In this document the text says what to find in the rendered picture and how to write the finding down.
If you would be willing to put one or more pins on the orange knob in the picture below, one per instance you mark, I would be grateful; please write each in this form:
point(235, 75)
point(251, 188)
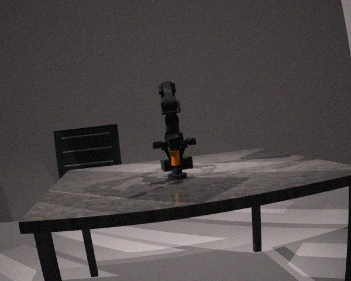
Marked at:
point(175, 158)

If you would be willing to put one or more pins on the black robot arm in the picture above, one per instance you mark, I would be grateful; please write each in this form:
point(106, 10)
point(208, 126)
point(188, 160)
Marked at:
point(169, 107)

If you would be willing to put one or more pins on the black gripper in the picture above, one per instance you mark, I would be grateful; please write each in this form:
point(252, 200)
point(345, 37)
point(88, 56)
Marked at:
point(183, 143)

